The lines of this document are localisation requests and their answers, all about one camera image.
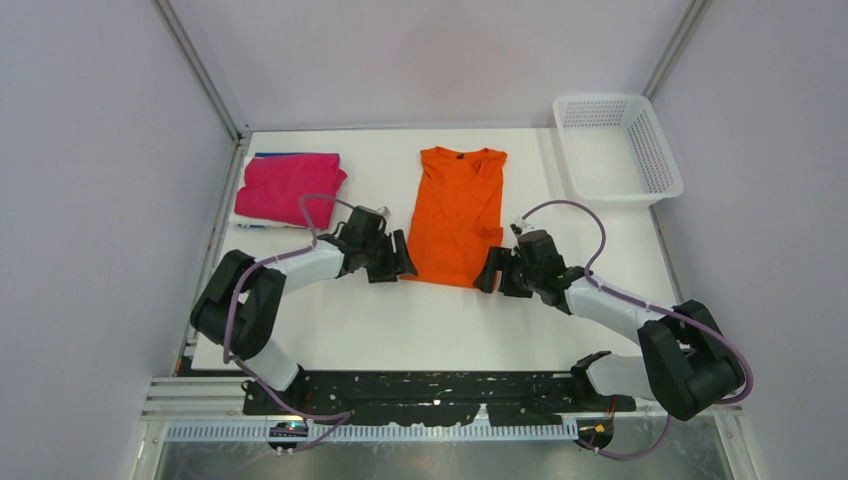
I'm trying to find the folded pink t shirt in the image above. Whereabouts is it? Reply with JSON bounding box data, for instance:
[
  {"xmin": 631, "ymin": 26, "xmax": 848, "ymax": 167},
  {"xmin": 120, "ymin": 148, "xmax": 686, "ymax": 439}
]
[{"xmin": 233, "ymin": 152, "xmax": 348, "ymax": 231}]

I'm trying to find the white plastic basket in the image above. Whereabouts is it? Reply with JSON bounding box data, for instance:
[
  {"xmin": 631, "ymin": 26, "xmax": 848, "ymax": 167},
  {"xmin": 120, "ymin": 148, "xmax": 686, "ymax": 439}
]
[{"xmin": 552, "ymin": 94, "xmax": 684, "ymax": 207}]

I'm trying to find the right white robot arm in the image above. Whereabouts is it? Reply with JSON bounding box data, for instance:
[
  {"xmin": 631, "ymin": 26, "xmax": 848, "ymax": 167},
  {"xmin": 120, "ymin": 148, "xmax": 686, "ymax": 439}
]
[{"xmin": 473, "ymin": 230, "xmax": 749, "ymax": 421}]

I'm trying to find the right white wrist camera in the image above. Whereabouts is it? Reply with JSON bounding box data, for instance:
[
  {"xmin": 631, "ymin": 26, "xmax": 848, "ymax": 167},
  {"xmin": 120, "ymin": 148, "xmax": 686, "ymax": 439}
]
[{"xmin": 510, "ymin": 218, "xmax": 535, "ymax": 237}]

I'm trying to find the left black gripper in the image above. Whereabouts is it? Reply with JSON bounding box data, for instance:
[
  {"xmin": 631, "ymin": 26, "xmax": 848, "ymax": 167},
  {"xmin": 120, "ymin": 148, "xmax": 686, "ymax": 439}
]
[{"xmin": 361, "ymin": 231, "xmax": 416, "ymax": 285}]

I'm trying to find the orange t shirt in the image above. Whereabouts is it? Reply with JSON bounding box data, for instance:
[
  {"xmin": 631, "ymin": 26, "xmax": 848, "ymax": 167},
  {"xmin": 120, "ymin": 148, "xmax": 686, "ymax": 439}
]
[{"xmin": 404, "ymin": 146, "xmax": 508, "ymax": 288}]

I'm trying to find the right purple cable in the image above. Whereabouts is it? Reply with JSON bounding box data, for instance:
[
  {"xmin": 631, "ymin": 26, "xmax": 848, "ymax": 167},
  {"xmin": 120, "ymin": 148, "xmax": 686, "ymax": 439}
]
[{"xmin": 513, "ymin": 199, "xmax": 755, "ymax": 463}]

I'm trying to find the white slotted cable duct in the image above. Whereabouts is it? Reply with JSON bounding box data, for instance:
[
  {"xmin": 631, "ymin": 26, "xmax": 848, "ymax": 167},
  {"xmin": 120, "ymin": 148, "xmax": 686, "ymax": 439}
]
[{"xmin": 165, "ymin": 419, "xmax": 578, "ymax": 443}]

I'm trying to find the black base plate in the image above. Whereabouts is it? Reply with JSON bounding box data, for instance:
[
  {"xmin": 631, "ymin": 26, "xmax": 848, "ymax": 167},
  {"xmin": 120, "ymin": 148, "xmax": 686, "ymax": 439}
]
[{"xmin": 278, "ymin": 371, "xmax": 636, "ymax": 427}]

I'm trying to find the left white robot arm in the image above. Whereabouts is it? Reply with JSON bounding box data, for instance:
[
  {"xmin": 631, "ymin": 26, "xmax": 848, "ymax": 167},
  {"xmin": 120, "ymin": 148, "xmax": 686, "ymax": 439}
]
[{"xmin": 190, "ymin": 206, "xmax": 418, "ymax": 414}]

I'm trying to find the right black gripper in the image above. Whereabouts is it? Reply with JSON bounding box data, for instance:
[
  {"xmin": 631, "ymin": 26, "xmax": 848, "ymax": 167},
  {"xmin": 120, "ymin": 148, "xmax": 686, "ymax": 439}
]
[{"xmin": 473, "ymin": 246, "xmax": 542, "ymax": 300}]

